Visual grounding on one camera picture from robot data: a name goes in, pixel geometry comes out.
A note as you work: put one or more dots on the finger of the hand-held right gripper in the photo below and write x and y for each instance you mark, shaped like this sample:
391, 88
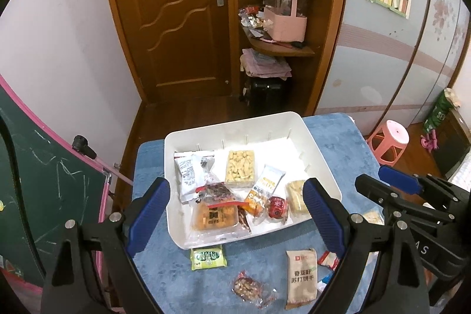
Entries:
399, 176
371, 189

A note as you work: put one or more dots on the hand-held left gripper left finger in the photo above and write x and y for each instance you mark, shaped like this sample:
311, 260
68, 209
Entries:
147, 222

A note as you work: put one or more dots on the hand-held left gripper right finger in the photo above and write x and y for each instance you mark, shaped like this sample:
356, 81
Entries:
323, 222

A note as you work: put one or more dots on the clear pale cookie packet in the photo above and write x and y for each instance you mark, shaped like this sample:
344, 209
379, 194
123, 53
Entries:
294, 198
241, 168

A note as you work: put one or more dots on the small red snack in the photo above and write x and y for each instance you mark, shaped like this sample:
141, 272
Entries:
278, 208

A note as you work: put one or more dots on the white printed snack packet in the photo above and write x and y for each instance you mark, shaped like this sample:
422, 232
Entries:
187, 178

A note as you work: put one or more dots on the orange and white snack packet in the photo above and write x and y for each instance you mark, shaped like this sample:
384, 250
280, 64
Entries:
266, 185

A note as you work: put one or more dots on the clear square cracker packet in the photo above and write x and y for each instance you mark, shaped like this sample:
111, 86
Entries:
215, 218

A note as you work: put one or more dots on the white plastic tray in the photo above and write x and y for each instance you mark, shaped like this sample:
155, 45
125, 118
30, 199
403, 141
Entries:
279, 148

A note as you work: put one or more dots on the large clear bread bag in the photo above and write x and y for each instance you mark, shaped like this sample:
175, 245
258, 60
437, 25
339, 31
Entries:
371, 216

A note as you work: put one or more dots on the red and white snack packet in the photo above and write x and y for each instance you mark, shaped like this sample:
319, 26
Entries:
329, 260

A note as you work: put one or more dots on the pink plastic stool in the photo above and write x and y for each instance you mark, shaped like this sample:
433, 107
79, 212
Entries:
392, 133

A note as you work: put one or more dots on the pink toy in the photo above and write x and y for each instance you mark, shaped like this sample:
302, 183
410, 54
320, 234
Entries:
429, 142

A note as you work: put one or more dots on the beige cracker packet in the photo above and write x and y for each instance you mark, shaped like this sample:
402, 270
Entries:
301, 277

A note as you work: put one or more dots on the blue snack packet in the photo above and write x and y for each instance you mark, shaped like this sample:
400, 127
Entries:
323, 282

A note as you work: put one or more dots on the checked blanket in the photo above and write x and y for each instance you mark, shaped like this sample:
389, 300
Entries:
460, 172

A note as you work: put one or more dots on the dark wooden cabinet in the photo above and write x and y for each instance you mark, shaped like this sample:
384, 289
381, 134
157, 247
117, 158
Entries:
456, 144

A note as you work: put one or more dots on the green snack packet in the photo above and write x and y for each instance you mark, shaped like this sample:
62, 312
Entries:
208, 258

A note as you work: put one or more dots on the green bag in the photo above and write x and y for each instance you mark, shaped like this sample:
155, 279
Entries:
438, 113

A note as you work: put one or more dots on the clear nut packet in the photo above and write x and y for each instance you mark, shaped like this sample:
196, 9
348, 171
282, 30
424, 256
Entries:
250, 290

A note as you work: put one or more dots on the floral sliding wardrobe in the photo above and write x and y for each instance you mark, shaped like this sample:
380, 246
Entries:
368, 60

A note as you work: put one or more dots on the green chalkboard easel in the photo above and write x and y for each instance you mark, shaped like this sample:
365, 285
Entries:
36, 170

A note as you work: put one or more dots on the black suitcase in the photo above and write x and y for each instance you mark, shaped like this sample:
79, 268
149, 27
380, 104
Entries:
265, 93

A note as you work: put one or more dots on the folded pink towels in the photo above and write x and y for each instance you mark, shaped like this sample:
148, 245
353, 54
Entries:
265, 65

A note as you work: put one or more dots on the wooden corner shelf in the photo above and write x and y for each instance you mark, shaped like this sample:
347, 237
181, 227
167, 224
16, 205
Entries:
283, 48

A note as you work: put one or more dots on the pink basket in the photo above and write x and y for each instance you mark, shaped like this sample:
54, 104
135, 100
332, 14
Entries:
285, 27

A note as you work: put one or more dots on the brown wooden door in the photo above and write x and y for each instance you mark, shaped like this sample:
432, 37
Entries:
176, 23

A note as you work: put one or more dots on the pile of shiny wrappers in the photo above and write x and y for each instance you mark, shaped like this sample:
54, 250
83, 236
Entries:
252, 19

